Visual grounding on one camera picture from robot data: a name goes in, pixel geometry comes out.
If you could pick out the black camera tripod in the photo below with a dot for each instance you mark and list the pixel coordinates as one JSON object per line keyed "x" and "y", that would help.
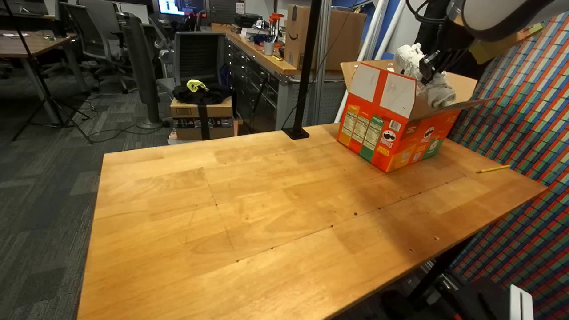
{"x": 36, "y": 71}

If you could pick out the black cap with yellow logo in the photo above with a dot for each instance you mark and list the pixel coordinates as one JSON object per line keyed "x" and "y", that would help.
{"x": 197, "y": 91}

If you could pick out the grey cylindrical post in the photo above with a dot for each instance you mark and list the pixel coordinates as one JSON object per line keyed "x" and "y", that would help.
{"x": 142, "y": 71}

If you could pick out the small brown cardboard box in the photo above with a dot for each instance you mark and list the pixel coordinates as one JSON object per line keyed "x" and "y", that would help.
{"x": 199, "y": 117}

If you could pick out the grey office chair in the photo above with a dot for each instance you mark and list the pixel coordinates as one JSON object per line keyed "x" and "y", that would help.
{"x": 89, "y": 32}

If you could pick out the colourful woven partition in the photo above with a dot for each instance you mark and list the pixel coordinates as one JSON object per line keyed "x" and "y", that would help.
{"x": 521, "y": 178}

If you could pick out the black case under table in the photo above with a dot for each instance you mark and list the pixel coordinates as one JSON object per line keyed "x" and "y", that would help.
{"x": 462, "y": 299}

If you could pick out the grey Franka robot arm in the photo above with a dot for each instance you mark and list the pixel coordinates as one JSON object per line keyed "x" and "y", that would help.
{"x": 503, "y": 14}

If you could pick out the wooden office desk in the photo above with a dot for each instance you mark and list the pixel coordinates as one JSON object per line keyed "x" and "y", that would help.
{"x": 36, "y": 43}

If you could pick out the white leaning pipes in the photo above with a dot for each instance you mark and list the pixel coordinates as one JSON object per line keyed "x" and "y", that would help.
{"x": 370, "y": 41}

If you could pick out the white cloth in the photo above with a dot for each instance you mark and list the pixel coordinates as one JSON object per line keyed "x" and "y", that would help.
{"x": 423, "y": 73}

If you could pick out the yellow pencil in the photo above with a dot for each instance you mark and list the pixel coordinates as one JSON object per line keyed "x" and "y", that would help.
{"x": 491, "y": 169}

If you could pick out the white flat panel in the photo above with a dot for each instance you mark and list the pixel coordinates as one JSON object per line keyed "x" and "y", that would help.
{"x": 521, "y": 302}

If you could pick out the orange Pringles cardboard box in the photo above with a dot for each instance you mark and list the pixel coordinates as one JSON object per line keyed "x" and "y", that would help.
{"x": 397, "y": 121}

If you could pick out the large brown cardboard box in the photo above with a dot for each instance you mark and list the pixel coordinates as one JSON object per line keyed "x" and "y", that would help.
{"x": 331, "y": 36}

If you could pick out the black square cabinet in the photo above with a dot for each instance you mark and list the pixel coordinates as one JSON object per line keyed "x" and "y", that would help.
{"x": 197, "y": 55}

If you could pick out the lit computer monitor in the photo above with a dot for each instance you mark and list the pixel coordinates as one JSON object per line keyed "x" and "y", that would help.
{"x": 171, "y": 5}

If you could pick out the tan wrist camera mount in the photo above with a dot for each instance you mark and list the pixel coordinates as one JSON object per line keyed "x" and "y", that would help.
{"x": 503, "y": 46}

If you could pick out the black vertical pole with base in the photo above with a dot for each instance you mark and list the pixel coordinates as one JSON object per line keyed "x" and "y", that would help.
{"x": 308, "y": 64}

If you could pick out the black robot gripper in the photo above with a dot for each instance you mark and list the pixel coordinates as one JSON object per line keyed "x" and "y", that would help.
{"x": 438, "y": 27}

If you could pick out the workbench with dark drawers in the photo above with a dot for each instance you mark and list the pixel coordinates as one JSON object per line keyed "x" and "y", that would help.
{"x": 260, "y": 82}

